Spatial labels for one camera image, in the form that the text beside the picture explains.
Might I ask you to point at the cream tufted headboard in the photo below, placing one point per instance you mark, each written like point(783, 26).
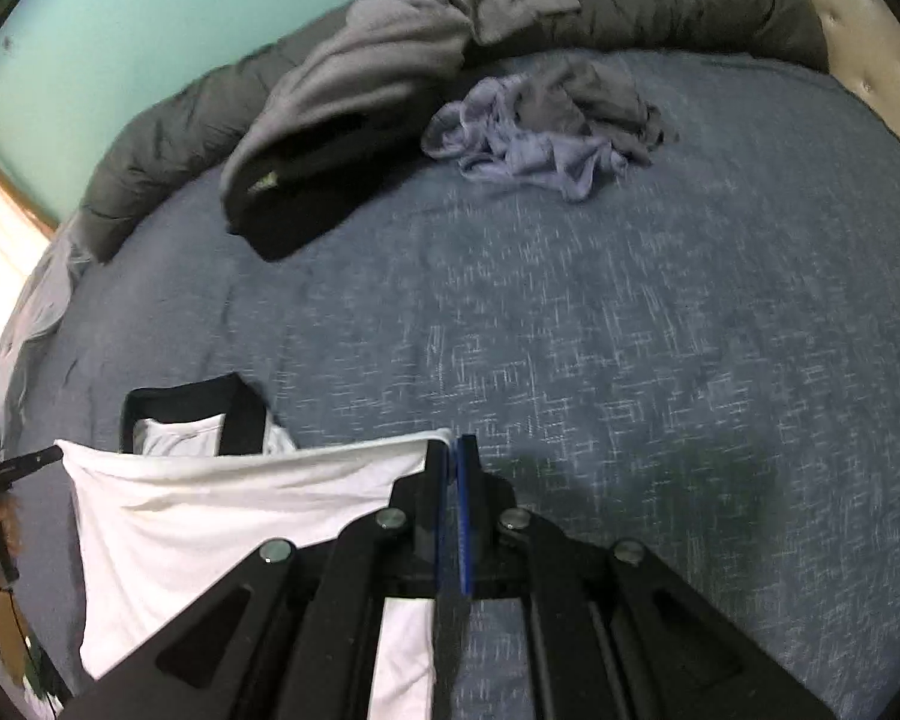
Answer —
point(870, 52)

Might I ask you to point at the blue checked boxer shorts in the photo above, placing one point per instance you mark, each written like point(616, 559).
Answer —
point(525, 150)

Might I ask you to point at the black garment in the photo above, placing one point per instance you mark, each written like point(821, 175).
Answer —
point(307, 195)

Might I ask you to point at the white polo shirt black trim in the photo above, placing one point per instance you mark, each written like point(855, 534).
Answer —
point(195, 525)

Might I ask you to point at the wooden window trim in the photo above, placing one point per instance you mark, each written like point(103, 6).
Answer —
point(22, 199)

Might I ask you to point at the dark grey crumpled garment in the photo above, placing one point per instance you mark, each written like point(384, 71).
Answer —
point(592, 97)

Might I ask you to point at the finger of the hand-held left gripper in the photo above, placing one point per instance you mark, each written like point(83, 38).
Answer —
point(34, 460)

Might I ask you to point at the grey knit sweater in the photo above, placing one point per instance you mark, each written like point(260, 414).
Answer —
point(375, 60)

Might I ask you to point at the dark grey rolled duvet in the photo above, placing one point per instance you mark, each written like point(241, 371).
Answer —
point(682, 0)

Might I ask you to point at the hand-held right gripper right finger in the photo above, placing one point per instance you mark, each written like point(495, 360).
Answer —
point(465, 525)

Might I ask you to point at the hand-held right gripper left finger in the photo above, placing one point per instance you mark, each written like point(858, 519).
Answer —
point(439, 525)

